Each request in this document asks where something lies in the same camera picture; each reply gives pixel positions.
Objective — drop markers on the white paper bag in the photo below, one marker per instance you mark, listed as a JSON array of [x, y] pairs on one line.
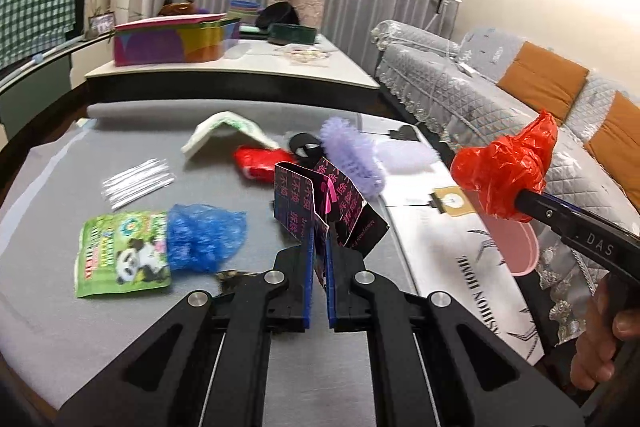
[[224, 124]]

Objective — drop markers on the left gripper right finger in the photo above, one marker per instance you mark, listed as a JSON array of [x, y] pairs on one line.
[[360, 300]]

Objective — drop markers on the blue plastic bag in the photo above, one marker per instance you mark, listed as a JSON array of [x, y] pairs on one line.
[[200, 238]]

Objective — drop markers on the orange cushion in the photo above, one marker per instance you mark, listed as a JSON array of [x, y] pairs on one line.
[[542, 79], [616, 146]]

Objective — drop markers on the pink woven basket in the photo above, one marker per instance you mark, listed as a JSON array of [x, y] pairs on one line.
[[309, 12]]

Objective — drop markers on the dark green tray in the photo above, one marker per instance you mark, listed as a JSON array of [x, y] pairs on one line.
[[284, 34]]

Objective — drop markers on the leopard print wrapper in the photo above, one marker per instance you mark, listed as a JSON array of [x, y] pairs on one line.
[[229, 280]]

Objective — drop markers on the small red wrapper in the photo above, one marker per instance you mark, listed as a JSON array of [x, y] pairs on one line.
[[259, 164]]

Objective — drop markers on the green checkered cloth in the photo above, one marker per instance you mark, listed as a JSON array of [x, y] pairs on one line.
[[29, 27]]

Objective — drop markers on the clear glass ashtray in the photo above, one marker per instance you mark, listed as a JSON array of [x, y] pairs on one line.
[[303, 54]]

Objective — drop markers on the right hand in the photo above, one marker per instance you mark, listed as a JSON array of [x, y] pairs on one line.
[[595, 349]]

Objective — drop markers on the white printed tablecloth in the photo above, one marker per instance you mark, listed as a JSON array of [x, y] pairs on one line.
[[453, 252]]

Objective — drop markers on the black pink printed box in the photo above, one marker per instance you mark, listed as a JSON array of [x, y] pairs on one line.
[[323, 197]]

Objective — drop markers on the green panda snack packet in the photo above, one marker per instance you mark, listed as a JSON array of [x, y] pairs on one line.
[[121, 253]]

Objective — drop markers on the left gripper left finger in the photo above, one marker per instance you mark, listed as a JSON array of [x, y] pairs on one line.
[[243, 322]]

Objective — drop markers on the pink plastic bin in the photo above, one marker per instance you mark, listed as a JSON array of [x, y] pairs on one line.
[[516, 241]]

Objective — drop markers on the white coffee table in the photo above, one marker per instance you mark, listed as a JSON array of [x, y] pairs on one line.
[[253, 70]]

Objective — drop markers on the purple foam net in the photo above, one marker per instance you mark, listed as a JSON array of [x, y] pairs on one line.
[[353, 153]]

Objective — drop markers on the colourful storage box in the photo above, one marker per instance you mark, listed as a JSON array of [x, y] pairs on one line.
[[175, 39]]

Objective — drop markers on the red plastic bag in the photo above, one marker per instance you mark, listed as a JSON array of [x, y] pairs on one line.
[[500, 170]]

